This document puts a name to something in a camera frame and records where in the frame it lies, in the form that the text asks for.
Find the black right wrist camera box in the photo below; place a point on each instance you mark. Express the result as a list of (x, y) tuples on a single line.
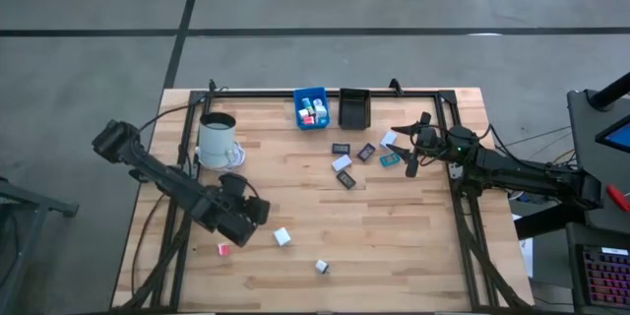
[(460, 138)]

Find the white display module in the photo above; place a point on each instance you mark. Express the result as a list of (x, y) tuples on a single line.
[(342, 163), (388, 139)]

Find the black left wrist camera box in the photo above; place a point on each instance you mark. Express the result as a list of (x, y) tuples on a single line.
[(257, 210)]

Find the purple LCD display module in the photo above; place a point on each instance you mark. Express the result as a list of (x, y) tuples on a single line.
[(366, 152)]

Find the red wall charger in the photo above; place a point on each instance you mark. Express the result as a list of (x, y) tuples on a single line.
[(224, 249)]

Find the small white charger cube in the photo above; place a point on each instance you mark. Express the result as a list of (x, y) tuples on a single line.
[(282, 236)]

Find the tablet with blue screen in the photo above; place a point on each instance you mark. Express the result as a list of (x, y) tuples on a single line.
[(621, 137)]

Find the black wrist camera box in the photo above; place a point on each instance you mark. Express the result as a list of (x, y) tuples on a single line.
[(257, 210), (460, 138)]

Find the black LCD display module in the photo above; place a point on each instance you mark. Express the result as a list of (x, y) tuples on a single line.
[(346, 180), (340, 148)]

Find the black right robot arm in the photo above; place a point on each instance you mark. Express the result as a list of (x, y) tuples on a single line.
[(531, 177)]

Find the black aluminium table frame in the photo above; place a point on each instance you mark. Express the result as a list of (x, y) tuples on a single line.
[(256, 93)]

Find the grey side desk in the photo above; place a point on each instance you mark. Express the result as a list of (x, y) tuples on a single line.
[(590, 167)]

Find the teal LCD display module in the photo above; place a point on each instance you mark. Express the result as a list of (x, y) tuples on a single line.
[(390, 159)]

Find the black plastic bin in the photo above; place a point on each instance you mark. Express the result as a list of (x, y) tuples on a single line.
[(354, 108)]

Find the red hand tool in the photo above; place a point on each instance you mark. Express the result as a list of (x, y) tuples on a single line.
[(617, 197)]

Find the white charger with black face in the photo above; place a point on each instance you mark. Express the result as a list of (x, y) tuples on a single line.
[(321, 266)]

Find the grey metal table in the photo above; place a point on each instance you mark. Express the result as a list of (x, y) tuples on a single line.
[(29, 199)]

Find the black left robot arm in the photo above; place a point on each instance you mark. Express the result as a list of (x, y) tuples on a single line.
[(162, 179)]

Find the white paper sheet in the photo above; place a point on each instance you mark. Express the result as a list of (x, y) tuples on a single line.
[(527, 256)]

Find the backlit keyboard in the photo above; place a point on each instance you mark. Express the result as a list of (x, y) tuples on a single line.
[(608, 280)]

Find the white cylindrical appliance on stand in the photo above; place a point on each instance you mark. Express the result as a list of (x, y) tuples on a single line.
[(216, 143)]

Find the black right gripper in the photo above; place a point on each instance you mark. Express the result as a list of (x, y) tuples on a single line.
[(435, 145)]

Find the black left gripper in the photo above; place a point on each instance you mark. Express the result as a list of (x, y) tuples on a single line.
[(231, 221)]

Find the black pole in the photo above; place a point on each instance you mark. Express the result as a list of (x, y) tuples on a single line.
[(612, 91)]

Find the blue plastic bin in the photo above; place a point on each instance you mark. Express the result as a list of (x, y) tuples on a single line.
[(315, 126)]

